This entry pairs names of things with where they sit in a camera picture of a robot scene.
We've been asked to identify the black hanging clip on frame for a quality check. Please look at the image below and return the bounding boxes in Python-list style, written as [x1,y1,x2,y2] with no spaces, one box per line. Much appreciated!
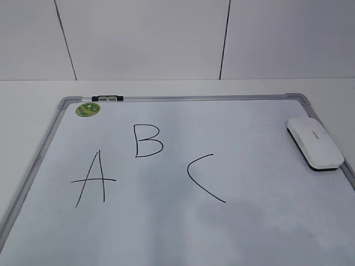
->
[91,95,124,102]

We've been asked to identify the white whiteboard eraser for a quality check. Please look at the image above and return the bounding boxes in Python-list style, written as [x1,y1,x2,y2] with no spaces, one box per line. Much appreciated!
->
[287,117,344,171]

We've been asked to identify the round green magnet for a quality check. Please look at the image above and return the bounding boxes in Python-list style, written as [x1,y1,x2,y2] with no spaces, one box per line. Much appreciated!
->
[75,102,100,117]

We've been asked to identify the white whiteboard with grey frame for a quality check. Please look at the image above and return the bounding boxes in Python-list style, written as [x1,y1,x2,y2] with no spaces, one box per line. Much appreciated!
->
[1,94,354,265]

